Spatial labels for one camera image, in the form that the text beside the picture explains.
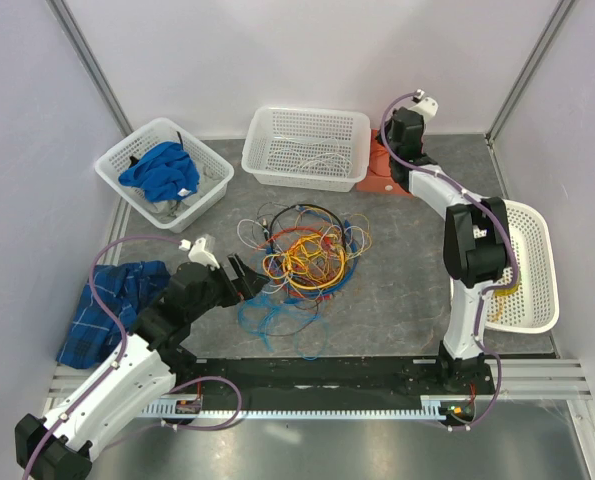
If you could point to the aluminium frame post right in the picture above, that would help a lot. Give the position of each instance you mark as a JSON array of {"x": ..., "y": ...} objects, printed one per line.
[{"x": 538, "y": 52}]

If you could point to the blue plaid cloth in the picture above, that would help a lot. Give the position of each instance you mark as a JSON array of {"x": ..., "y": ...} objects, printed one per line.
[{"x": 117, "y": 294}]

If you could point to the orange plastic tray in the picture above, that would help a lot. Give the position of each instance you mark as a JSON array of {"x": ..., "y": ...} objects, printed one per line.
[{"x": 378, "y": 176}]

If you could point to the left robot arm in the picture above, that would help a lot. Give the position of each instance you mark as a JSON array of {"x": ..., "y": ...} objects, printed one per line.
[{"x": 147, "y": 364}]

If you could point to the white perforated basket middle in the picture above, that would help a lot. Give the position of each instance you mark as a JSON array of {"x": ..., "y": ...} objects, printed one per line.
[{"x": 308, "y": 148}]

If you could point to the slotted cable duct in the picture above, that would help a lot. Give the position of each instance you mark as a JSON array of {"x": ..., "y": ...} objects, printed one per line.
[{"x": 391, "y": 407}]

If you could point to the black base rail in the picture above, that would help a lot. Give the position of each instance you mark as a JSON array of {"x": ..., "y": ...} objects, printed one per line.
[{"x": 355, "y": 377}]

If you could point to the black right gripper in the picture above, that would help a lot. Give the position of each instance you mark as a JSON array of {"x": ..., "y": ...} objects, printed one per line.
[{"x": 389, "y": 123}]

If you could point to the aluminium frame post left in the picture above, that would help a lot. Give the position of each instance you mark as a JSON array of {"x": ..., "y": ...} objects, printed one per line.
[{"x": 80, "y": 45}]

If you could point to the white perforated basket right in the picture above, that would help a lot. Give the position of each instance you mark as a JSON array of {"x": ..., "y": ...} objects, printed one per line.
[{"x": 527, "y": 270}]

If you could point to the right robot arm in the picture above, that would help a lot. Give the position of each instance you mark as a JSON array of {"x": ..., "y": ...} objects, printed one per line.
[{"x": 430, "y": 184}]

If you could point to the white perforated basket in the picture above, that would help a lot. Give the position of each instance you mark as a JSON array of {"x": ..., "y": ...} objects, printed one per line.
[
  {"x": 527, "y": 270},
  {"x": 118, "y": 159},
  {"x": 308, "y": 148}
]

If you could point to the grey cloth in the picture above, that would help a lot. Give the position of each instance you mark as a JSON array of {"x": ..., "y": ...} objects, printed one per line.
[{"x": 166, "y": 211}]

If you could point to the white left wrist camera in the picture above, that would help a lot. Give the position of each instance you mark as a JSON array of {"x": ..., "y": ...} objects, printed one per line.
[{"x": 200, "y": 251}]

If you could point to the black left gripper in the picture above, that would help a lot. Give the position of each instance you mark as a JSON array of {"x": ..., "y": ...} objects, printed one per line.
[{"x": 251, "y": 282}]

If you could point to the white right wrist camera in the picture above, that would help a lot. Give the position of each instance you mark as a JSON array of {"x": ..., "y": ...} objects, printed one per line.
[{"x": 424, "y": 105}]

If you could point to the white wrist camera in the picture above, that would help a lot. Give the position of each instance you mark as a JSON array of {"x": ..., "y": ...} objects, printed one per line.
[
  {"x": 424, "y": 105},
  {"x": 200, "y": 251}
]

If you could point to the white perforated basket left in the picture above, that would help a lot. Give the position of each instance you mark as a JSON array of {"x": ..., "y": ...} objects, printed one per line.
[{"x": 118, "y": 159}]

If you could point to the aluminium frame post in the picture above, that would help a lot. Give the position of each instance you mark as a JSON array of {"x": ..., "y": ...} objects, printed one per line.
[
  {"x": 538, "y": 52},
  {"x": 80, "y": 45}
]

